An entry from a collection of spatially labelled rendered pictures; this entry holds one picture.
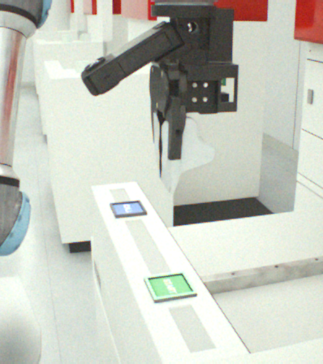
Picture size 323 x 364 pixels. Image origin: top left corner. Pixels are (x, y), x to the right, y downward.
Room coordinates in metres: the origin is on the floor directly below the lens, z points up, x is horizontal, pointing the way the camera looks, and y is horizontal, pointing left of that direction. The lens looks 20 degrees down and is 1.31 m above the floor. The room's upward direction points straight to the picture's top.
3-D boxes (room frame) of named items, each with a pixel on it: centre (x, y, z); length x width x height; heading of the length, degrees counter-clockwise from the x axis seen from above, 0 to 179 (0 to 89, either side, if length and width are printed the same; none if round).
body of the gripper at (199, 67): (0.55, -0.03, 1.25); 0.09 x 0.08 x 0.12; 105
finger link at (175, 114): (0.52, -0.01, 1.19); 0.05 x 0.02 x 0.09; 15
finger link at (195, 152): (0.53, -0.03, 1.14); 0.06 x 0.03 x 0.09; 105
